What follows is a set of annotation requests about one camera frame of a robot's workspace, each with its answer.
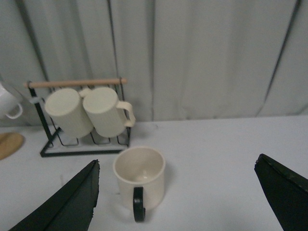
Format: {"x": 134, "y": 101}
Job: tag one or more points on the cream mug on rack right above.
{"x": 109, "y": 115}

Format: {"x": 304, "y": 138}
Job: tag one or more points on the wooden mug tree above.
{"x": 10, "y": 142}

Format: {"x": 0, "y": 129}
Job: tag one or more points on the cream mug black handle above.
{"x": 140, "y": 173}

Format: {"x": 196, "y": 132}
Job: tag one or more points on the cream mug on rack left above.
{"x": 65, "y": 108}

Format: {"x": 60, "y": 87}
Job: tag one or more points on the white mug on tree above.
{"x": 10, "y": 102}

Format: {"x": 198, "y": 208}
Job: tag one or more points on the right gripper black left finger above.
{"x": 71, "y": 208}

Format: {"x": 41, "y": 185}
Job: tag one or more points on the black wire mug rack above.
{"x": 60, "y": 144}

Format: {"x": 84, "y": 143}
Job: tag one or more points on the cream mug on rack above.
{"x": 109, "y": 115}
{"x": 65, "y": 108}

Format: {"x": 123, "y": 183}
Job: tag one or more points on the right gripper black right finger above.
{"x": 286, "y": 192}

